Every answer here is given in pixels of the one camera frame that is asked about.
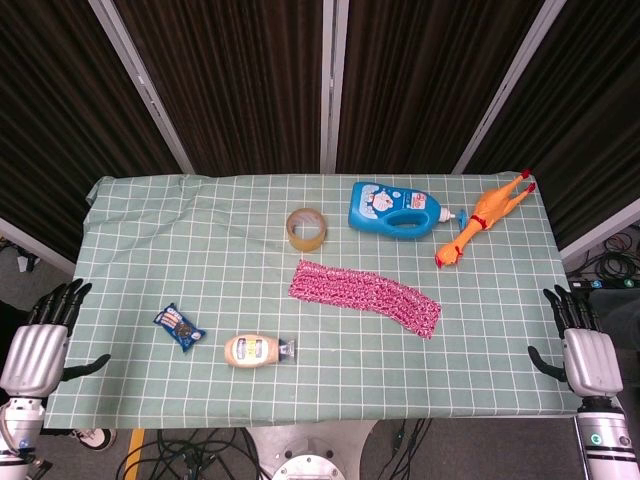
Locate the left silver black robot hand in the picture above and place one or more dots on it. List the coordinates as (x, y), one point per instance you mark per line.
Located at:
(35, 355)

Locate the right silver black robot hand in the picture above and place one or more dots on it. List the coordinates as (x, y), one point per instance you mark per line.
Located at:
(592, 360)

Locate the pink knitted cloth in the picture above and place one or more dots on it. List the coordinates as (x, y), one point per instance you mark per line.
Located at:
(360, 295)

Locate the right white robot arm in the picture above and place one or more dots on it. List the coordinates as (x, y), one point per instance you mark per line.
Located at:
(607, 440)

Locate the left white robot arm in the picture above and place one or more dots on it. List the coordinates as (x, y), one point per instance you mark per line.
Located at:
(20, 435)

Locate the black power strip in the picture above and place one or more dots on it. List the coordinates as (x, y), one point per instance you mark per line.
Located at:
(605, 283)

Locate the white black sneaker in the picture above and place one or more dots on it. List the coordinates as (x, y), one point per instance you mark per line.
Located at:
(95, 439)

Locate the blue Oreo cookie packet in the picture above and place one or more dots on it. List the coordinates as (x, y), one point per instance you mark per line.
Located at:
(179, 327)

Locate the orange rubber chicken toy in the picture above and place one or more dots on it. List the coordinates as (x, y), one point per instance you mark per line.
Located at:
(480, 220)

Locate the green checked tablecloth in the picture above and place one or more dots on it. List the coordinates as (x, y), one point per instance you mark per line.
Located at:
(240, 295)

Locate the Hellmann's mayonnaise squeeze bottle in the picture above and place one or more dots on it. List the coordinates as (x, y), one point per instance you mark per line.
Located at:
(250, 351)

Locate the blue detergent bottle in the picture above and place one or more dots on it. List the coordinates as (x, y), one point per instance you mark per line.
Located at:
(380, 210)

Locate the clear packing tape roll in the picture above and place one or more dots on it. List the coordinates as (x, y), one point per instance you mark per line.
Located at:
(306, 242)

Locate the white aluminium partition rail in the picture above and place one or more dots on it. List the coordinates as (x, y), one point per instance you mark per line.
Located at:
(35, 245)
(600, 232)

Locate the white aluminium partition post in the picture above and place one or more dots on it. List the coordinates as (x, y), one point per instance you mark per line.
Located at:
(333, 85)
(145, 90)
(505, 95)

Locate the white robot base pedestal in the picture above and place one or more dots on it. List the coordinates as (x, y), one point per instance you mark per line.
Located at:
(310, 455)

